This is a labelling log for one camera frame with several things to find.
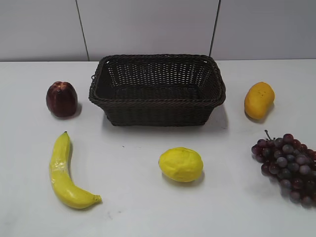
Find yellow lemon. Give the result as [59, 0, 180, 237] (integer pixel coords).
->
[158, 147, 203, 183]

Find dark brown woven basket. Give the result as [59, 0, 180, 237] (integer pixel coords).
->
[89, 54, 226, 126]

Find dark red apple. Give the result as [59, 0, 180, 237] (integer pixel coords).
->
[46, 81, 78, 118]

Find orange yellow mango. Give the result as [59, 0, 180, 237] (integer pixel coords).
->
[244, 82, 275, 120]

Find yellow banana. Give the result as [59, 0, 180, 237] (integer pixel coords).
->
[49, 131, 102, 209]

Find purple grape bunch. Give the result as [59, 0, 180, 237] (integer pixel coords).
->
[251, 130, 316, 208]

